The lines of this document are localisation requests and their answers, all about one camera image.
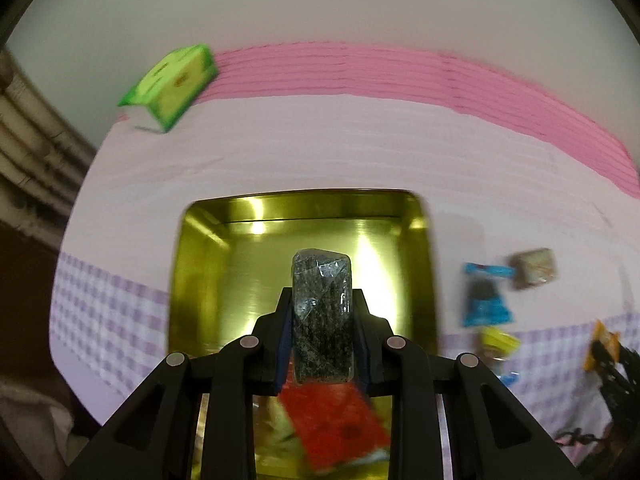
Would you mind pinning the black sesame cake box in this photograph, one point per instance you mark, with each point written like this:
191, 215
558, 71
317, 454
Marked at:
533, 268

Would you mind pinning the beige patterned curtain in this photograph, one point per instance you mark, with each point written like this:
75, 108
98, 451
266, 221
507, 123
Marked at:
43, 160

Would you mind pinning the blue triangular candy packet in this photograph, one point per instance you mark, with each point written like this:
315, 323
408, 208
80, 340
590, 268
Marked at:
485, 305

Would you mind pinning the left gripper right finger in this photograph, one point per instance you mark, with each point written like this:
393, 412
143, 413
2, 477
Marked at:
451, 418

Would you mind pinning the yellow date candy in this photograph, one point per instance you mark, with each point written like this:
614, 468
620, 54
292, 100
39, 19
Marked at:
497, 347

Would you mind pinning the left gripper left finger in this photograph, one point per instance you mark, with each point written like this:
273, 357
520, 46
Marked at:
189, 405

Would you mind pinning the pink purple checked tablecloth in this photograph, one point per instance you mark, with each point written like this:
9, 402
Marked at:
501, 166

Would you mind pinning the green tissue pack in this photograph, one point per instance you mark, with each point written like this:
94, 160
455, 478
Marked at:
159, 99

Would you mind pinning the gold toffee tin box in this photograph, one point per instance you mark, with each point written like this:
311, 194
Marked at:
234, 256

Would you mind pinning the red snack packet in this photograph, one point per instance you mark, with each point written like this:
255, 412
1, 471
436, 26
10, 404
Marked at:
334, 422

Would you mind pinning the orange snack packet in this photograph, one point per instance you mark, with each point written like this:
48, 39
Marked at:
603, 347

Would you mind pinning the grey seaweed snack pack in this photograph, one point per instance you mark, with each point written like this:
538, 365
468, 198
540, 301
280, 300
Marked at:
322, 317

